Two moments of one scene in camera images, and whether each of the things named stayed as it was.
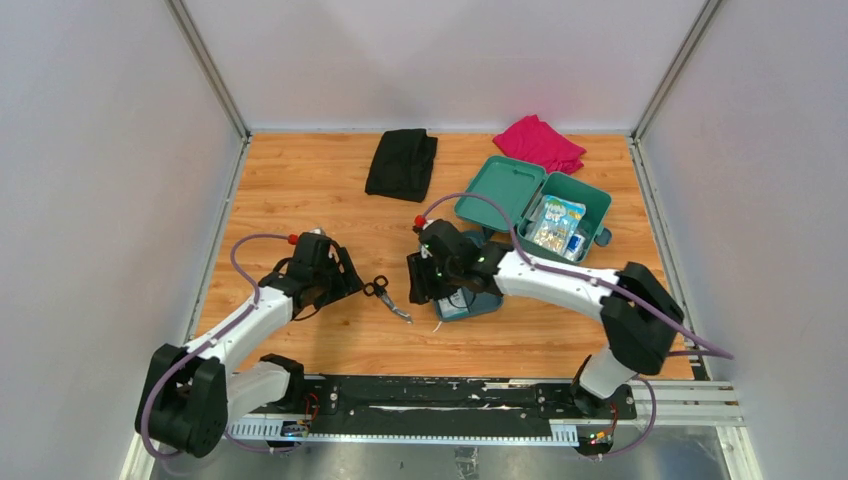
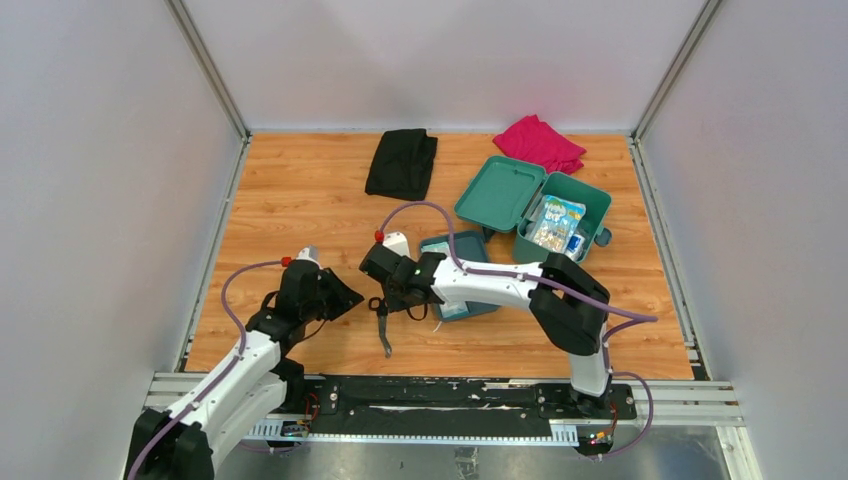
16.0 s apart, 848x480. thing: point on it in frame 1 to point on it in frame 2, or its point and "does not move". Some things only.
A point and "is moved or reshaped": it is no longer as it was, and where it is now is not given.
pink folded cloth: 530,138 does not move
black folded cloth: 402,165 does not move
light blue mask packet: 557,219 does not move
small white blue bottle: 575,248 does not move
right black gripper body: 433,280 to 396,300
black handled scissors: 377,287 is moved or reshaped
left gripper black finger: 351,281 to 339,297
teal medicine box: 552,214 does not move
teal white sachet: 458,299 does not move
